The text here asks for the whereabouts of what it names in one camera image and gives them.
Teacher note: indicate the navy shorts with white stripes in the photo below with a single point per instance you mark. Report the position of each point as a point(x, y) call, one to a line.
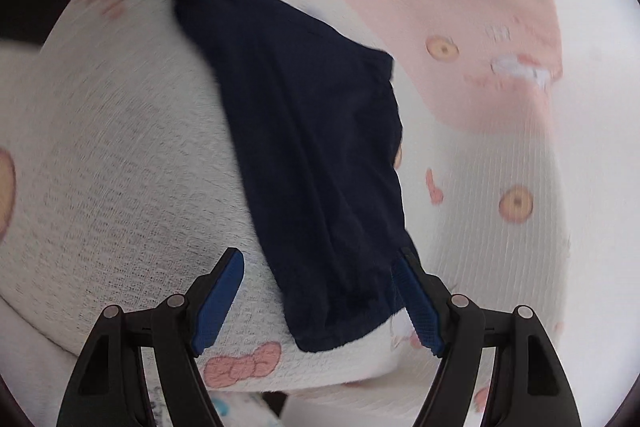
point(310, 147)

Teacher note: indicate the pink and cream printed blanket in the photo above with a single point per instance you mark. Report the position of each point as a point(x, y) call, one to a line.
point(125, 132)

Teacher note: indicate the white printed cloth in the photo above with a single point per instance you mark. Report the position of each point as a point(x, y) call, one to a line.
point(235, 409)

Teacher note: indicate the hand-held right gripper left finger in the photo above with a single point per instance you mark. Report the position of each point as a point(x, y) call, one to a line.
point(220, 302)

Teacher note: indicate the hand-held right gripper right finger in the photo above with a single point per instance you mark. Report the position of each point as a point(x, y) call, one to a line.
point(417, 302)

